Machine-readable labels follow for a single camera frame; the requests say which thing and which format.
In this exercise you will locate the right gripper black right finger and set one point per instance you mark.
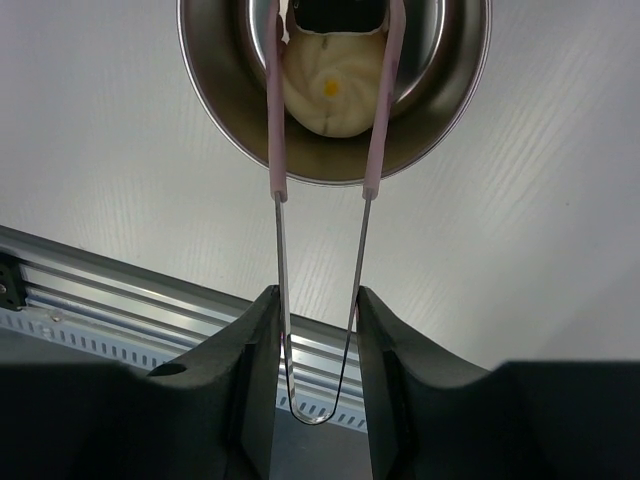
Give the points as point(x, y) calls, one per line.
point(433, 415)

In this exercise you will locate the white slotted cable duct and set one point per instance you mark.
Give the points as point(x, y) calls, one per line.
point(145, 354)

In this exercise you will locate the black seaweed sushi piece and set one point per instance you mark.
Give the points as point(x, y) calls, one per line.
point(332, 18)

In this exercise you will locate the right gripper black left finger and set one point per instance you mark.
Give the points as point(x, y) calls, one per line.
point(207, 414)

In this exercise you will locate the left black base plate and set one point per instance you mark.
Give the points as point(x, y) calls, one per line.
point(13, 292)

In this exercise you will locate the round steel lunch box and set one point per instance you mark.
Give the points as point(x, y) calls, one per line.
point(224, 45)

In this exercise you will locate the round cream steamed bun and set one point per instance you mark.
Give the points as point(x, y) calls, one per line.
point(330, 85)

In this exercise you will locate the pink metal tongs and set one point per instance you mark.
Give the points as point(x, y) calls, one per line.
point(321, 230)

